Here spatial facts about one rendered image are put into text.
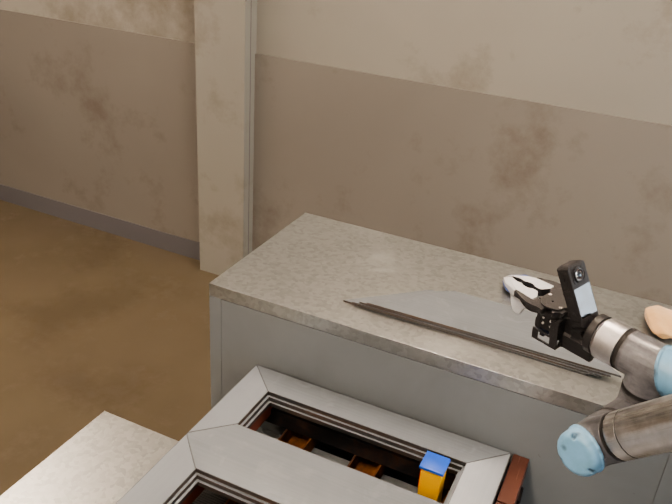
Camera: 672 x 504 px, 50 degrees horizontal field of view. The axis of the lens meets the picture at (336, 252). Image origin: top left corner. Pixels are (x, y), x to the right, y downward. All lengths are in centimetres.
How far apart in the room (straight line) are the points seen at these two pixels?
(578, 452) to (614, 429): 7
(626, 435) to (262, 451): 96
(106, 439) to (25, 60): 329
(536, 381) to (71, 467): 117
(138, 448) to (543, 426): 103
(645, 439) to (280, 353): 120
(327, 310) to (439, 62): 175
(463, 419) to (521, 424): 15
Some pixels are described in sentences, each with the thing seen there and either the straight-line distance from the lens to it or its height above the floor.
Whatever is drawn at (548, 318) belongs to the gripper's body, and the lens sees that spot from 133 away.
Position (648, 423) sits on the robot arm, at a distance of 113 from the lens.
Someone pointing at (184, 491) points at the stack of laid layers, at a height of 83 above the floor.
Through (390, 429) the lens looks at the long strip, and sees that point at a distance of 193.
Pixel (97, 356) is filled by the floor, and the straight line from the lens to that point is 370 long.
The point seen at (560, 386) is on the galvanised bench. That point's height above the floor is 105.
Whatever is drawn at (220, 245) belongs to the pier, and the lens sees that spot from 423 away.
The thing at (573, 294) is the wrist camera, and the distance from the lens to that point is 128.
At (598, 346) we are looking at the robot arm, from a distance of 128.
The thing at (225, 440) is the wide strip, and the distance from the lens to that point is 187.
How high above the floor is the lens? 209
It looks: 27 degrees down
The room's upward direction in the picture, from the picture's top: 4 degrees clockwise
